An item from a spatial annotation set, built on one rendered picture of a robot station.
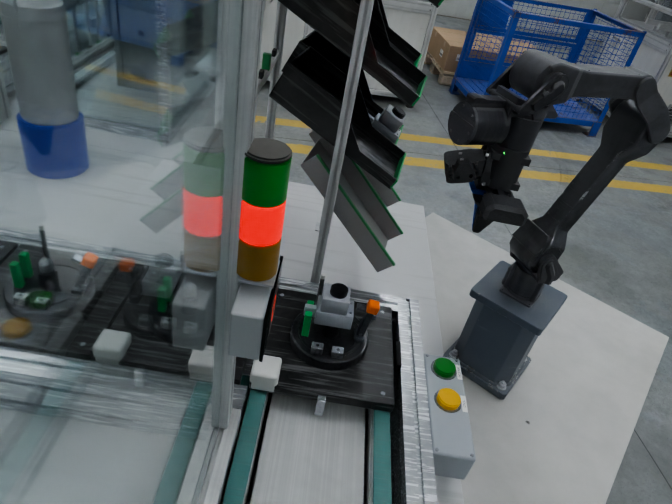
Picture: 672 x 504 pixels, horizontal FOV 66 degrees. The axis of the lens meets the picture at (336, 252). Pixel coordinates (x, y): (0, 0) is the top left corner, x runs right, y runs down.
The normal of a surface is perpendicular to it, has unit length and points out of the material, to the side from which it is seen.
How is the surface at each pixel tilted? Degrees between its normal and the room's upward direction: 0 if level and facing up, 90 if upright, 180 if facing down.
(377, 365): 0
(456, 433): 0
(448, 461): 90
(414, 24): 90
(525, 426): 0
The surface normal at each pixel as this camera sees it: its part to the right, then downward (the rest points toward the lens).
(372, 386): 0.17, -0.79
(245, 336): -0.07, 0.58
